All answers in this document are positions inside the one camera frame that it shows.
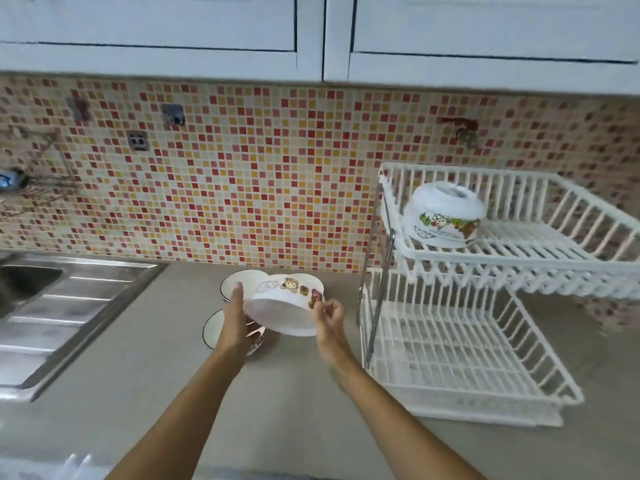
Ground person's right hand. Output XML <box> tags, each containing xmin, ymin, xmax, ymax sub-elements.
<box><xmin>312</xmin><ymin>297</ymin><xmax>352</xmax><ymax>371</ymax></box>

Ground person's left hand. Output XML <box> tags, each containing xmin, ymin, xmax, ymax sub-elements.
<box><xmin>214</xmin><ymin>283</ymin><xmax>259</xmax><ymax>363</ymax></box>

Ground white cartoon print bowl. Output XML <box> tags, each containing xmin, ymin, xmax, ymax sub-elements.
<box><xmin>243</xmin><ymin>278</ymin><xmax>327</xmax><ymax>338</ymax></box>

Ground person's left forearm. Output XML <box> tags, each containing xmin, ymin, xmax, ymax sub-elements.
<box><xmin>106</xmin><ymin>351</ymin><xmax>247</xmax><ymax>480</ymax></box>

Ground person's right forearm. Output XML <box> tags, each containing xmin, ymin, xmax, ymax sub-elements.
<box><xmin>322</xmin><ymin>359</ymin><xmax>487</xmax><ymax>480</ymax></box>

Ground small printed white bowl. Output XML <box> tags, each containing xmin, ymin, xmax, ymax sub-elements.
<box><xmin>245</xmin><ymin>323</ymin><xmax>267</xmax><ymax>357</ymax></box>

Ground white two-tier dish rack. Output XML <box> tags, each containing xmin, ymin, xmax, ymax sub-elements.
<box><xmin>356</xmin><ymin>162</ymin><xmax>640</xmax><ymax>428</ymax></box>

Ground white bowl with vegetable print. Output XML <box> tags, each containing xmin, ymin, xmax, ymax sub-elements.
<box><xmin>402</xmin><ymin>182</ymin><xmax>488</xmax><ymax>249</ymax></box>

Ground stainless steel sink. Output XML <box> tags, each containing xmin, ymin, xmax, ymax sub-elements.
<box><xmin>0</xmin><ymin>251</ymin><xmax>170</xmax><ymax>403</ymax></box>

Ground white drip tray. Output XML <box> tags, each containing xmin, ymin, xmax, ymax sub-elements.
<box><xmin>382</xmin><ymin>380</ymin><xmax>566</xmax><ymax>428</ymax></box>

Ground metal ladle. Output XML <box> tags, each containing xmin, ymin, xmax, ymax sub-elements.
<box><xmin>0</xmin><ymin>167</ymin><xmax>31</xmax><ymax>192</ymax></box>

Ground white cabinet door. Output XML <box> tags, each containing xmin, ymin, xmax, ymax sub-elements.
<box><xmin>0</xmin><ymin>0</ymin><xmax>327</xmax><ymax>83</ymax></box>
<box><xmin>324</xmin><ymin>0</ymin><xmax>640</xmax><ymax>84</ymax></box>

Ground rusty wall hook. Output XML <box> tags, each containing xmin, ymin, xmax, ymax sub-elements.
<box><xmin>442</xmin><ymin>117</ymin><xmax>482</xmax><ymax>148</ymax></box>

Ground metal utensil wall rail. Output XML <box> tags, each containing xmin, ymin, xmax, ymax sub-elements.
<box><xmin>0</xmin><ymin>126</ymin><xmax>80</xmax><ymax>206</ymax></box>

